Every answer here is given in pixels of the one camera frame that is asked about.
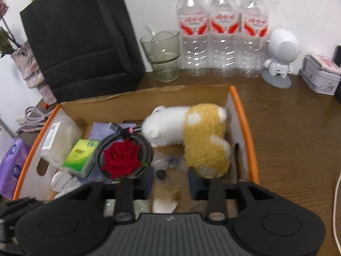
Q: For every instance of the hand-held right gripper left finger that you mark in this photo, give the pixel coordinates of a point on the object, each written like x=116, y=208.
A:
x=145, y=182

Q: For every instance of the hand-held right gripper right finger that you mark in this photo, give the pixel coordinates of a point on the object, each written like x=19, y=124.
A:
x=197, y=182

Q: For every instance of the green tissue pack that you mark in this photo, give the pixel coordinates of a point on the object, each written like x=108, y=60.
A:
x=80, y=156

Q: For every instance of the tall black box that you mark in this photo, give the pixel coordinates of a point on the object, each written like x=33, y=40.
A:
x=337, y=56

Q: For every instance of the black paper bag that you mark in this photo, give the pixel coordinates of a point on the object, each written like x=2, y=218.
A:
x=80, y=32

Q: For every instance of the purple fabric pouch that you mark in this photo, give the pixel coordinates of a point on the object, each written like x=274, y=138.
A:
x=100, y=132

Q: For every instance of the red orange cardboard box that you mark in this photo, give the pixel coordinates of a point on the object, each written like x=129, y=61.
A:
x=186, y=96

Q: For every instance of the red label water bottle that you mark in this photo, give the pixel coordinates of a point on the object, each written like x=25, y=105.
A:
x=191, y=45
x=253, y=48
x=223, y=48

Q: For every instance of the white flat piece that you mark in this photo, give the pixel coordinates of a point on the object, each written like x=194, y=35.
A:
x=163, y=206

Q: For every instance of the red rose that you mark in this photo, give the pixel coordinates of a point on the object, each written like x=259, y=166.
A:
x=120, y=157

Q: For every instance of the purple mottled vase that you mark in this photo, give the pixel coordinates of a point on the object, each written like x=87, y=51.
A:
x=29, y=66

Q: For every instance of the white robot speaker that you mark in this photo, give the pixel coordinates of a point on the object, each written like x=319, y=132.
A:
x=282, y=45

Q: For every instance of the small black round cap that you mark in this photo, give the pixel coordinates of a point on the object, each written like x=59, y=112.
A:
x=160, y=174

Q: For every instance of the yellow white plush toy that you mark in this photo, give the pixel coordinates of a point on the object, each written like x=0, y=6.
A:
x=205, y=144

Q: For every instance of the purple tissue pack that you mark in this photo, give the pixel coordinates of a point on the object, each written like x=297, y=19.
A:
x=13, y=165

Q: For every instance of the white bundle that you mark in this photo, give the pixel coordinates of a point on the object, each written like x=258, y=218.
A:
x=61, y=181

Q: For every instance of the grey printed tin box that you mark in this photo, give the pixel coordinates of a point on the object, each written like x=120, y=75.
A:
x=319, y=81

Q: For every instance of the clear stirring spoon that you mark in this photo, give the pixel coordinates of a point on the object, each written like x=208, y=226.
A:
x=153, y=33

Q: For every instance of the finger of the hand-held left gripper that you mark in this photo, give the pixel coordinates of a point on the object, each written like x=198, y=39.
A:
x=25, y=204

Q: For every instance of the clear drinking glass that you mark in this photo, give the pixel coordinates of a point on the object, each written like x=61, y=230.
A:
x=165, y=64

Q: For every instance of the translucent plastic box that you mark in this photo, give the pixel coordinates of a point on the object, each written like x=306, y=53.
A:
x=64, y=136

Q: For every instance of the pink white case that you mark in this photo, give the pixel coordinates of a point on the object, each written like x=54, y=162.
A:
x=327, y=64

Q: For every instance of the small clear plastic bag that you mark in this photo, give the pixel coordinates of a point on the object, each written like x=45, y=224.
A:
x=167, y=161

